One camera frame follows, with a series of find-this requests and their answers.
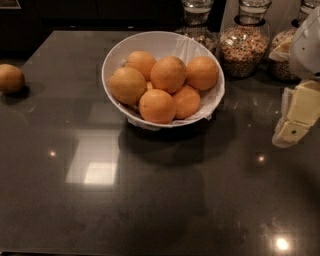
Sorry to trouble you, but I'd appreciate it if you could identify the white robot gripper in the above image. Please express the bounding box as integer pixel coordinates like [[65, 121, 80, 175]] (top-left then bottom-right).
[[269, 7, 320, 148]]

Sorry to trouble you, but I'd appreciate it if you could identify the white bowl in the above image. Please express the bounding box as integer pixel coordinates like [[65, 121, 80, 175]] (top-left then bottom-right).
[[101, 30, 226, 129]]

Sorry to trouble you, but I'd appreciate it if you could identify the orange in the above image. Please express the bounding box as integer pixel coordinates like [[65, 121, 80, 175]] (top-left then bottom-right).
[[0, 64, 25, 94], [139, 89, 176, 124], [186, 56, 219, 91], [173, 85, 201, 119], [150, 56, 186, 93], [125, 51, 156, 81], [108, 67, 147, 105]]

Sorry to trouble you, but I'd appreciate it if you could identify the glass jar of mixed grains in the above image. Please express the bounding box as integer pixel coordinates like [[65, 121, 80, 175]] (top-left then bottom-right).
[[219, 0, 272, 79]]

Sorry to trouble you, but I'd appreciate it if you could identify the glass jar behind bowl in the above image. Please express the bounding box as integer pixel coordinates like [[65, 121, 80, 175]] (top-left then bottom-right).
[[177, 0, 218, 54]]

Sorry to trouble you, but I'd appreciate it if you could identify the glass jar right of grains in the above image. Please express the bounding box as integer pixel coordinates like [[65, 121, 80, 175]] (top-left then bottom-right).
[[267, 0, 320, 83]]

